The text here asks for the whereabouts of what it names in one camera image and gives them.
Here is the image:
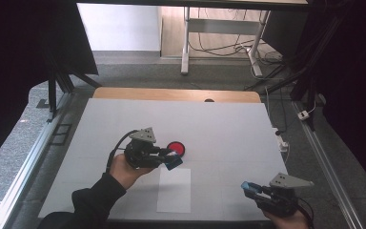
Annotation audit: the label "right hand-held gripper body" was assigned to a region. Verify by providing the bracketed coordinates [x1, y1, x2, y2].
[251, 172, 315, 219]

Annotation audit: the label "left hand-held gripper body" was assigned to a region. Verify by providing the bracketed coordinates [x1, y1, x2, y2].
[123, 127, 167, 170]

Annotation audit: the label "blue stamp cap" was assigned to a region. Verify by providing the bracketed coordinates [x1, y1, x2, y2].
[240, 180, 264, 196]

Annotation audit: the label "blue stamp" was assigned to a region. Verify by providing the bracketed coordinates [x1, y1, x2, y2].
[164, 150, 184, 172]

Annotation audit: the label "round red ink pad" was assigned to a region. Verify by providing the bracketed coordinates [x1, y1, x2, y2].
[166, 140, 187, 157]

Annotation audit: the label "person's left hand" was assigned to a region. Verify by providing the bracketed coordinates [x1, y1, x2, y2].
[109, 154, 156, 191]

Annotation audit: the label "person's right hand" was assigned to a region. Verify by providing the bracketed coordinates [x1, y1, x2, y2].
[262, 209, 311, 229]

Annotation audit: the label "white paper sheet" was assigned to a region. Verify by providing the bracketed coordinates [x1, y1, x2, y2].
[156, 167, 193, 214]

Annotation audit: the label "white power strip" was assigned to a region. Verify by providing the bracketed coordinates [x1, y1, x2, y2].
[272, 127, 291, 155]

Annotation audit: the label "white table mat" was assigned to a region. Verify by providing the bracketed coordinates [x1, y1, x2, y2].
[37, 97, 299, 222]

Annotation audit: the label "wooden table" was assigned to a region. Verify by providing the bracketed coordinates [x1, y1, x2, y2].
[92, 87, 262, 104]

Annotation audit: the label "black tripod stand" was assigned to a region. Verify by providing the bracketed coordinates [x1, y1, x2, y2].
[35, 55, 103, 124]

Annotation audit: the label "black metal stand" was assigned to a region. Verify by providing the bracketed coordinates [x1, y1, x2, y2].
[243, 6, 327, 132]

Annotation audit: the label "black curtain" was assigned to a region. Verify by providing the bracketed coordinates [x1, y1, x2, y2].
[0, 0, 99, 173]
[298, 0, 366, 198]

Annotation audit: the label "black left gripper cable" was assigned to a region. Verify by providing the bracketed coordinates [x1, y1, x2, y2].
[105, 129, 140, 175]

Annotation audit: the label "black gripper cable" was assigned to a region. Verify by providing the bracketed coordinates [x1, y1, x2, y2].
[296, 197, 316, 229]
[105, 129, 140, 175]

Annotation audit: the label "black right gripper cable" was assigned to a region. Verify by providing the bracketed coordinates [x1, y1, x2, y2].
[296, 197, 316, 229]

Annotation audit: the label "aluminium floor rail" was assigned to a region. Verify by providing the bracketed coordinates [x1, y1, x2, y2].
[291, 100, 366, 229]
[0, 92, 74, 229]

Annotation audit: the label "black rectangular floor frame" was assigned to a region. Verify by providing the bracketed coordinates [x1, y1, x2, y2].
[49, 122, 73, 147]

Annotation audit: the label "black floor cables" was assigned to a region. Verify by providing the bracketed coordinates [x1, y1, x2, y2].
[189, 8, 287, 94]

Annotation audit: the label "white wall panel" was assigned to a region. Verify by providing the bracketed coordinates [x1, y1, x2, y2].
[76, 3, 163, 52]

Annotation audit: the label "white metal desk frame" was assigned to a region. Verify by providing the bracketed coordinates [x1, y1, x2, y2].
[180, 6, 272, 78]

